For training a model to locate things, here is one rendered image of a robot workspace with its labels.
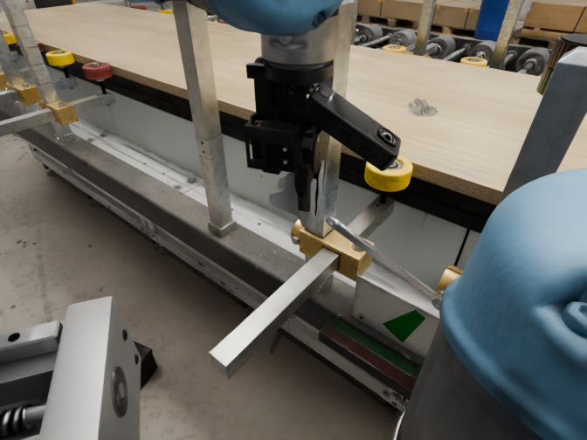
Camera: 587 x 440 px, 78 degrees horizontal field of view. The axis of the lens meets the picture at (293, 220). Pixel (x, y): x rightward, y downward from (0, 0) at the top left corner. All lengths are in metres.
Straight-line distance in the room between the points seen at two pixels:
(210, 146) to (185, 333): 0.98
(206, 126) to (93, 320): 0.45
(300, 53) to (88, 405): 0.32
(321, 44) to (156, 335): 1.36
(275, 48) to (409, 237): 0.53
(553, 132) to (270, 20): 0.29
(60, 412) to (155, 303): 1.41
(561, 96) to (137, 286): 1.64
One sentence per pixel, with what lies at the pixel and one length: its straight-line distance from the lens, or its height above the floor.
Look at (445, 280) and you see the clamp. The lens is 0.52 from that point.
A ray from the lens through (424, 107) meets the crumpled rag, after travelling 0.93.
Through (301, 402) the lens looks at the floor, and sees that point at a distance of 1.35.
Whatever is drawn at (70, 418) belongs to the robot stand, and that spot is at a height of 0.99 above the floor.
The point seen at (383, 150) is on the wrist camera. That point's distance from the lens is 0.39.
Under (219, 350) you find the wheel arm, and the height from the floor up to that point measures 0.82.
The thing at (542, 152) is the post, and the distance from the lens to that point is 0.41.
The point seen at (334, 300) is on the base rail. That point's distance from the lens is 0.68.
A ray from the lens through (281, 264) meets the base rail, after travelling 0.73.
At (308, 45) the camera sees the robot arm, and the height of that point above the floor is 1.14.
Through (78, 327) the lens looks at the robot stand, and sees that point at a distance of 0.32.
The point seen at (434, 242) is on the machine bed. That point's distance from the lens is 0.77.
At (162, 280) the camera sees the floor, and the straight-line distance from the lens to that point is 1.76.
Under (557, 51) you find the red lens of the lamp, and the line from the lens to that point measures 0.44.
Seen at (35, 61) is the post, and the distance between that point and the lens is 1.33.
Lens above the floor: 1.22
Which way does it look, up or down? 38 degrees down
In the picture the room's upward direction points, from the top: straight up
